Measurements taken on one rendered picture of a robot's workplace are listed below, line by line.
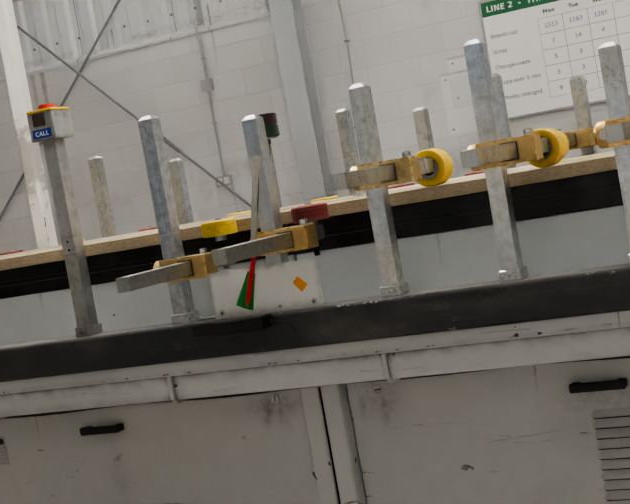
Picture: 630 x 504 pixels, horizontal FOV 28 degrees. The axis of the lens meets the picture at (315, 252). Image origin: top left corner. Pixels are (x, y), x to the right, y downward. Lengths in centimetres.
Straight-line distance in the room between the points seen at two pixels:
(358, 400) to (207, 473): 46
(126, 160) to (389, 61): 266
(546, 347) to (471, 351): 15
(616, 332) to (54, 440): 156
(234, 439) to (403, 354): 64
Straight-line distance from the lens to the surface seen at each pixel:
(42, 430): 336
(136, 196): 1135
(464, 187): 266
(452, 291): 245
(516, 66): 983
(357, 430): 289
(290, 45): 1033
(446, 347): 253
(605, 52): 236
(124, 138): 1138
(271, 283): 262
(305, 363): 265
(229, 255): 235
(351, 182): 228
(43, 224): 414
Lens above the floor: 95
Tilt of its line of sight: 3 degrees down
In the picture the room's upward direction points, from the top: 10 degrees counter-clockwise
